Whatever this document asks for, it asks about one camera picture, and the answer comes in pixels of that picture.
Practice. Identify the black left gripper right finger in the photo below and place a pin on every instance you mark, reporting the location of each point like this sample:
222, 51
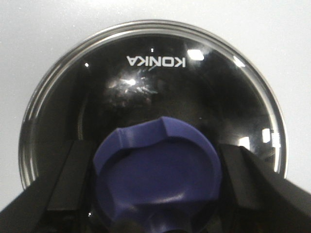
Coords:
255, 199

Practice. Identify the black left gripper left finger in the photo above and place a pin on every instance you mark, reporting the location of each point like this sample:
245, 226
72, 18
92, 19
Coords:
55, 201

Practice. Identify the glass lid with blue knob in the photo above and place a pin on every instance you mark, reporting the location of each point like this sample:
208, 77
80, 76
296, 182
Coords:
157, 98

